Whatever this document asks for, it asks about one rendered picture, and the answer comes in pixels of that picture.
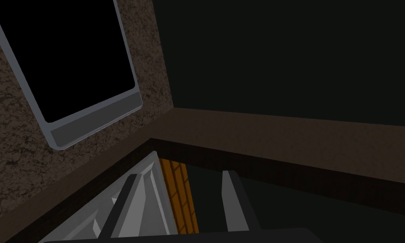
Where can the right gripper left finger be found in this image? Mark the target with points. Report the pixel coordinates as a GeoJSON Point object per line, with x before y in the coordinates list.
{"type": "Point", "coordinates": [121, 209]}

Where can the white panelled door leaf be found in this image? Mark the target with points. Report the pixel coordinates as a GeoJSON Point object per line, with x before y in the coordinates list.
{"type": "Point", "coordinates": [82, 224]}

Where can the grey framed dark window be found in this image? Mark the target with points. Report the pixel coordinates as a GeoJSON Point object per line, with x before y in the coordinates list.
{"type": "Point", "coordinates": [64, 57]}

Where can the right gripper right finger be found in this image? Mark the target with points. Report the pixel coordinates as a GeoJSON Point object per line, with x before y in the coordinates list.
{"type": "Point", "coordinates": [237, 209]}

